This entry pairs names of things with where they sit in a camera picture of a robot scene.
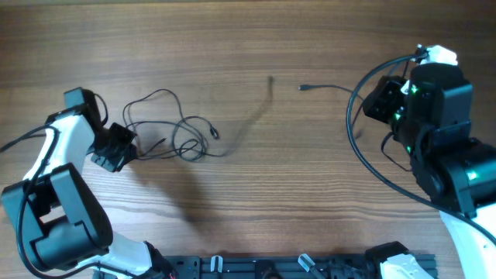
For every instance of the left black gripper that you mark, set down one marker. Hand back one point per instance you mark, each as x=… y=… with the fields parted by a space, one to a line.
x=114 y=163

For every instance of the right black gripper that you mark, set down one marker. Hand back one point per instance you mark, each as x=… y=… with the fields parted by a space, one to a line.
x=382 y=101

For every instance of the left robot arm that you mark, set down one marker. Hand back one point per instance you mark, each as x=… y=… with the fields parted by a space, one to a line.
x=59 y=223

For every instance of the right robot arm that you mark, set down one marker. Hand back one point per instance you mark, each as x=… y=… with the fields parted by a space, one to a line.
x=429 y=115

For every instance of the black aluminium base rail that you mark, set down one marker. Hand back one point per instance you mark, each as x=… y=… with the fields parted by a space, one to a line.
x=336 y=266

